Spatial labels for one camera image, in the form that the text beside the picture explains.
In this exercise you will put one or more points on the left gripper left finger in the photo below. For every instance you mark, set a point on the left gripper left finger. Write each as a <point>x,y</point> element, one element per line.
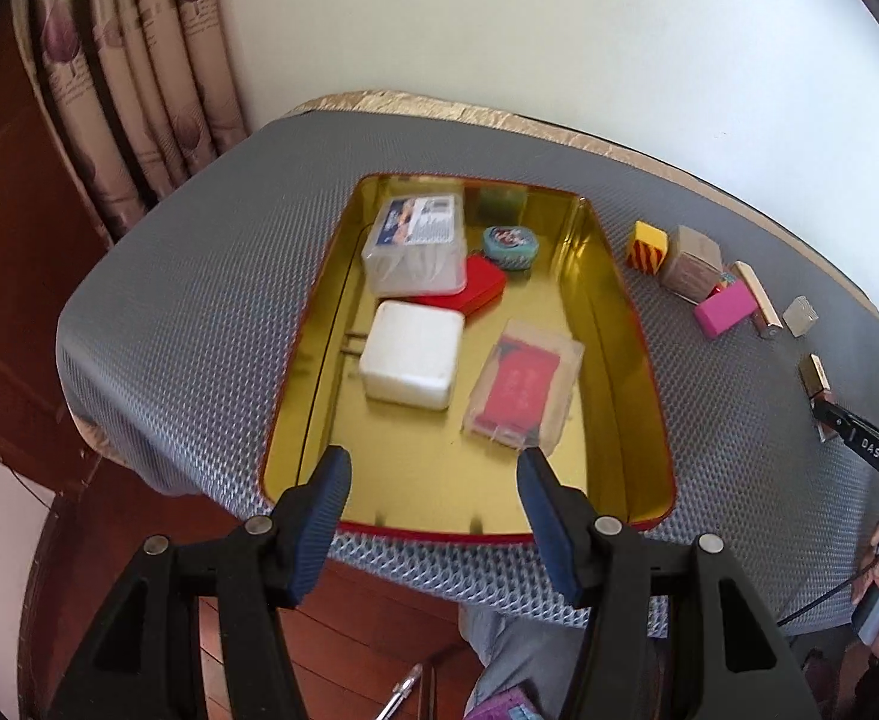
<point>304,525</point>

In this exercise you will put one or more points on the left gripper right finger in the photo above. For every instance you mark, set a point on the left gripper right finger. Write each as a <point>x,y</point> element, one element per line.
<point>563,527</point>

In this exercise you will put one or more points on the small gold lighter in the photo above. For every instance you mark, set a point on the small gold lighter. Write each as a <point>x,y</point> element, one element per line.
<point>817,388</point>

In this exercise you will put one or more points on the clear box with red card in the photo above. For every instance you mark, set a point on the clear box with red card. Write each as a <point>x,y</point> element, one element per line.
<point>523,394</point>

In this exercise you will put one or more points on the wooden rectangular block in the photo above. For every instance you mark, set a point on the wooden rectangular block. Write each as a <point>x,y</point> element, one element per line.
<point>765,318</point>

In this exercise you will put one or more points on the white power adapter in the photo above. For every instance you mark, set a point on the white power adapter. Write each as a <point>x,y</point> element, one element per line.
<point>410,356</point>

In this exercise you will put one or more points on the pink eraser block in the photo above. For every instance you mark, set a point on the pink eraser block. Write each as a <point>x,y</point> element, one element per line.
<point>723,310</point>

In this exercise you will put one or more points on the red wooden block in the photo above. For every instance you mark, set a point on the red wooden block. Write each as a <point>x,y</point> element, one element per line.
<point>484,286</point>

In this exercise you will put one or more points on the teal cartoon keychain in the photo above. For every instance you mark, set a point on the teal cartoon keychain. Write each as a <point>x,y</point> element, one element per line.
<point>512,248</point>

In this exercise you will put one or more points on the brown cardboard box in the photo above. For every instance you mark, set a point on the brown cardboard box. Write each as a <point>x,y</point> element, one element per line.
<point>693,265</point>

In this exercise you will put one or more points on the yellow striped cube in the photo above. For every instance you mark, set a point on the yellow striped cube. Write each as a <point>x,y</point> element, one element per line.
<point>647,248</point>

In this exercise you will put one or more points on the clear box with blue label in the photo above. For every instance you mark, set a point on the clear box with blue label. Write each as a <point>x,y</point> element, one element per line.
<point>417,247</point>

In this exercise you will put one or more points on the grey trouser leg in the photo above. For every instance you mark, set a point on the grey trouser leg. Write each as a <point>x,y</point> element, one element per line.
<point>518,652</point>

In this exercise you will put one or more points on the purple patterned bag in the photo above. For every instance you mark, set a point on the purple patterned bag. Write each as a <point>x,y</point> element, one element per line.
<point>512,704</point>

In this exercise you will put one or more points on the grey honeycomb table mat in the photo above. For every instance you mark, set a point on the grey honeycomb table mat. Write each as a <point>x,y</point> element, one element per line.
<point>176,344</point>

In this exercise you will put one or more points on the red gold tin box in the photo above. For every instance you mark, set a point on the red gold tin box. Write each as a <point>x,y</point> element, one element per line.
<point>422,475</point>

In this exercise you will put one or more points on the dark red wooden door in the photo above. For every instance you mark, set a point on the dark red wooden door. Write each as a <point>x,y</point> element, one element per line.
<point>47,245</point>

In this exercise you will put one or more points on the gold satin tablecloth edge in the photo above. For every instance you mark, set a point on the gold satin tablecloth edge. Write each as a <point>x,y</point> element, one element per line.
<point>393,102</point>

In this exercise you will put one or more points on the beige patterned curtain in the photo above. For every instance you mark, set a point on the beige patterned curtain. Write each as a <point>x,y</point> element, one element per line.
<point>138,95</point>

